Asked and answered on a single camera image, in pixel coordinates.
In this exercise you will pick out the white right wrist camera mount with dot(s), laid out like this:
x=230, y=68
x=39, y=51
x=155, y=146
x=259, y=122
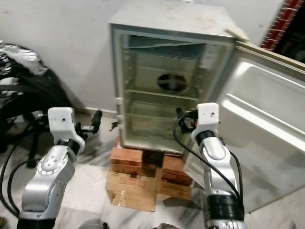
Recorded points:
x=207, y=117

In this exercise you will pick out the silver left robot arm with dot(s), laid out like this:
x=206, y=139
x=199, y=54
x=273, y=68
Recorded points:
x=47, y=176

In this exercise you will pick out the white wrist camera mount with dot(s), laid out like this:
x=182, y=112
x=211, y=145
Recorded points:
x=207, y=117
x=61, y=121

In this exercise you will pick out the black office chair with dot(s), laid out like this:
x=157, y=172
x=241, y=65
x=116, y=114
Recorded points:
x=38, y=90

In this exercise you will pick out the round black fridge fan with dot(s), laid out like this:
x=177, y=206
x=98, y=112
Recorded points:
x=171, y=82

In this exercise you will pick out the black white patterned cloth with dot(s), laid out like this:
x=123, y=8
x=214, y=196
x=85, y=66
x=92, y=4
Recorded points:
x=19, y=55

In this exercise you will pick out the tan cardboard scrap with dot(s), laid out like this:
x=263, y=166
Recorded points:
x=238, y=33

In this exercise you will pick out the red brick stack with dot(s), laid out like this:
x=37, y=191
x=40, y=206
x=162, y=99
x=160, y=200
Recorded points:
x=176, y=171
x=126, y=160

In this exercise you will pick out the small grey fridge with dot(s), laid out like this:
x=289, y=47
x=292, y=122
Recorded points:
x=171, y=16

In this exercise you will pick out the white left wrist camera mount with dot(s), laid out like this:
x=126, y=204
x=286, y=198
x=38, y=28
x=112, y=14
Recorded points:
x=61, y=121

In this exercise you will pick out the grey fridge door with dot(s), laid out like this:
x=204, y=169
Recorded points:
x=262, y=124

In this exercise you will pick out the brown cardboard sheet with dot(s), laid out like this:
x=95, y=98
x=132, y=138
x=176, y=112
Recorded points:
x=131, y=193

